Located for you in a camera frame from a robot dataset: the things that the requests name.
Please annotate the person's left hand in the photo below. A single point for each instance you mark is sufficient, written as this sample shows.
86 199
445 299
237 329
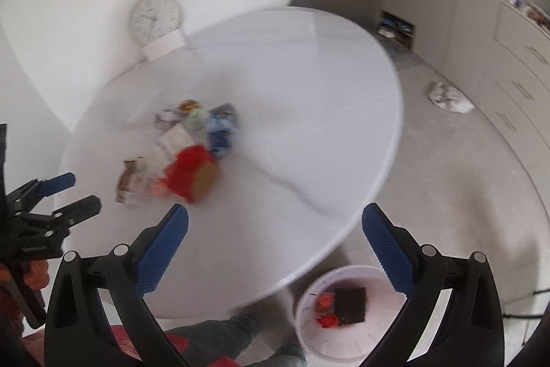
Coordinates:
36 274

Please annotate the white plastic bin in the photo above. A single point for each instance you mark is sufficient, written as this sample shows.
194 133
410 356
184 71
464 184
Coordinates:
309 341

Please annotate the black mesh pad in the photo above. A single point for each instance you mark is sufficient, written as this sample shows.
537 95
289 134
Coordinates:
350 304

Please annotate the small red wrapper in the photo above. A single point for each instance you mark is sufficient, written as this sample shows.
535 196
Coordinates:
324 301
328 322

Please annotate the white cloth bag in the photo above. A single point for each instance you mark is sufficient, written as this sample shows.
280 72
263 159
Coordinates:
449 98

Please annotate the white wall clock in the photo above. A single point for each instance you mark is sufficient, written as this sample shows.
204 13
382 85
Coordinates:
154 18

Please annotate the person's left leg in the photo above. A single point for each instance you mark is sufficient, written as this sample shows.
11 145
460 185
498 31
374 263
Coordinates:
240 326

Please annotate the beige drawer cabinet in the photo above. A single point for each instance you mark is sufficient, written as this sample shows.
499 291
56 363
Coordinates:
515 83

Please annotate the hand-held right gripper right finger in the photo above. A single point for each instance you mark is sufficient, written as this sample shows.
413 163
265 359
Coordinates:
389 255

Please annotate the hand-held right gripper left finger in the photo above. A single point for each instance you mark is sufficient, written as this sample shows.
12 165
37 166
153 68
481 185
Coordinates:
165 246

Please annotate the grey chair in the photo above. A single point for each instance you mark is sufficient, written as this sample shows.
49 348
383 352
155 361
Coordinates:
339 3

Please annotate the red snack bag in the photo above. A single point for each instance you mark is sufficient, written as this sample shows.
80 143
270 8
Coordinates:
189 169

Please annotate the blue snack wrapper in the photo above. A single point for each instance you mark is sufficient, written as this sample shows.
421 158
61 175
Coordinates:
221 128

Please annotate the green and white cup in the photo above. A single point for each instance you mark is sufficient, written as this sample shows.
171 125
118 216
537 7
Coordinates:
197 121

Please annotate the white paper box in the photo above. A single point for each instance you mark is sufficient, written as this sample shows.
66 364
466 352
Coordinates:
172 141

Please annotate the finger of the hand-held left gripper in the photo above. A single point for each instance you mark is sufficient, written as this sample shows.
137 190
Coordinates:
79 208
60 181

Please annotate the round yellow lid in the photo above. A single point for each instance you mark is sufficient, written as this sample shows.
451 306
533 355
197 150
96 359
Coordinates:
189 105

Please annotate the person's left forearm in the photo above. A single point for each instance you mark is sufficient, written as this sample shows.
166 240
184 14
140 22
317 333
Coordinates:
15 339

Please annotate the brown and white carton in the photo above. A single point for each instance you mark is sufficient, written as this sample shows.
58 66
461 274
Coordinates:
129 182

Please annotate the open shoe cubby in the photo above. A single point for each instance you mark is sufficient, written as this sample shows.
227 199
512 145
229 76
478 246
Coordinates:
395 29

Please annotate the foil ball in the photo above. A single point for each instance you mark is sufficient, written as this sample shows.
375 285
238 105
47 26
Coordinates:
165 118

